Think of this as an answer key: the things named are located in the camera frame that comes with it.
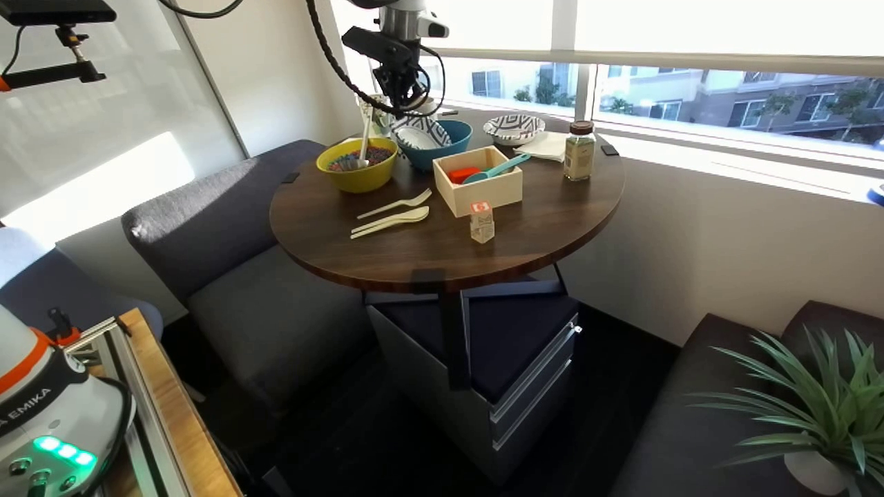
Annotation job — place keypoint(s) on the metal frame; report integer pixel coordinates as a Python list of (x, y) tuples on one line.
[(120, 369)]

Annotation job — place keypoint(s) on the black overhead camera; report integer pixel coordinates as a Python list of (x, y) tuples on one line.
[(56, 10)]

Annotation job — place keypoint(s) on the white plate with blue pattern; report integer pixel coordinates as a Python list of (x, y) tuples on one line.
[(423, 136)]

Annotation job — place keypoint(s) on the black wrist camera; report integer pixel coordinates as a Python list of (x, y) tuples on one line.
[(370, 43)]

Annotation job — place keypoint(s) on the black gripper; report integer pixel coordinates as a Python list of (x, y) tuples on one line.
[(403, 71)]

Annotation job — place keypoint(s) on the small black object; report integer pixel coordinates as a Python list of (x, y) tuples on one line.
[(609, 148)]

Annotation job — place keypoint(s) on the black and white patterned plate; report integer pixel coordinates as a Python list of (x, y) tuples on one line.
[(516, 129)]

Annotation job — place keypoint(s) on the dark sofa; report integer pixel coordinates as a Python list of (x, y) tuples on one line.
[(680, 423)]

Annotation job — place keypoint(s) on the green spiky plant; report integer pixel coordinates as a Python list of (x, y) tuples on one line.
[(831, 403)]

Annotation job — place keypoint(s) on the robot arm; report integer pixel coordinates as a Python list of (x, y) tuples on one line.
[(406, 17)]

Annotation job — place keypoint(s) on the yellow bowl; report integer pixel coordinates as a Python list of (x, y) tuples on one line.
[(360, 180)]

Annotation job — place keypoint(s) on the white plant pot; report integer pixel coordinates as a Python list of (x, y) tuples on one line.
[(817, 470)]

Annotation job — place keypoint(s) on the blue bowl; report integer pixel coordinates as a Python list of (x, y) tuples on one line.
[(441, 158)]

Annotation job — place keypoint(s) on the white utensil in yellow bowl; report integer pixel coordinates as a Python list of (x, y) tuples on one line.
[(367, 141)]

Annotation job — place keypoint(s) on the white window frame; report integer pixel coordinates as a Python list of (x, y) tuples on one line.
[(644, 60)]

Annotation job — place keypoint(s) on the teal utensil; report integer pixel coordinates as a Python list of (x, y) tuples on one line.
[(498, 169)]

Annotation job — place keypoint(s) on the light wooden box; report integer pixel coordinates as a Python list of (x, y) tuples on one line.
[(480, 194)]

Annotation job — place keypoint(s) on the colourful beads filling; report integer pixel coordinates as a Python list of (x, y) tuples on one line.
[(349, 160)]

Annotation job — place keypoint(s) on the cream plastic knife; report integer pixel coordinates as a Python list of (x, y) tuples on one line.
[(390, 223)]

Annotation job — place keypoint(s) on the orange toy piece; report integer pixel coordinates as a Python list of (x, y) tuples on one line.
[(462, 173)]

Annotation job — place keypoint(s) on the wooden board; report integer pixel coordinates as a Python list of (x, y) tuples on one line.
[(180, 416)]

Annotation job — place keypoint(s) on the black table pedestal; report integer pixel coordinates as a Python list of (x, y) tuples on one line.
[(455, 333)]

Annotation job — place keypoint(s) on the grey armchair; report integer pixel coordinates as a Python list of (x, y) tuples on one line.
[(266, 314)]

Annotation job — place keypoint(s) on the grey filing cabinet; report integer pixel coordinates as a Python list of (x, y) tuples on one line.
[(516, 369)]

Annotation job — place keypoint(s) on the glass jar with dark lid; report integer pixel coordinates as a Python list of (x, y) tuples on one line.
[(578, 155)]

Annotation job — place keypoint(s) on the blue object on sill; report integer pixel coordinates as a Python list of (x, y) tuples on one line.
[(877, 194)]

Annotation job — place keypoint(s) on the white and orange robot base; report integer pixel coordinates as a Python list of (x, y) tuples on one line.
[(46, 416)]

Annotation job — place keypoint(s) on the white paper napkin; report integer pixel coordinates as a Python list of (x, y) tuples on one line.
[(546, 148)]

